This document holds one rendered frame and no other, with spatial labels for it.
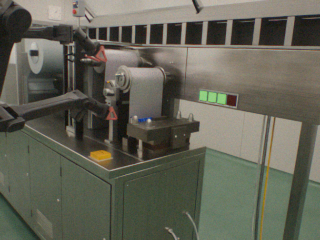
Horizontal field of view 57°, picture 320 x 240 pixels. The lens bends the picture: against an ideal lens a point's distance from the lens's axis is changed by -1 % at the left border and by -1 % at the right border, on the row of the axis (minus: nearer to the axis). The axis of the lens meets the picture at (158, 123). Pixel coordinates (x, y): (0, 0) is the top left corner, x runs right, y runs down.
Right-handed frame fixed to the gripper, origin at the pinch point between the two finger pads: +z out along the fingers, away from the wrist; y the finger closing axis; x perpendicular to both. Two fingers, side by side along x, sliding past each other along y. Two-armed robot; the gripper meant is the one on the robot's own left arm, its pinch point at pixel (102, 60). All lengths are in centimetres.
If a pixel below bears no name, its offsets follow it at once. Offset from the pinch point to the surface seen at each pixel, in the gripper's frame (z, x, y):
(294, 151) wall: 278, 103, -6
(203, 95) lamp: 45, 17, 30
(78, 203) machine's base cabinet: 38, -65, -1
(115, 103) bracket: 21.9, -11.0, -1.5
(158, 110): 44.6, 1.7, 5.8
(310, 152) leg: 73, 11, 82
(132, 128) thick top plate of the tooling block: 28.8, -19.6, 14.2
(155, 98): 38.1, 5.2, 5.9
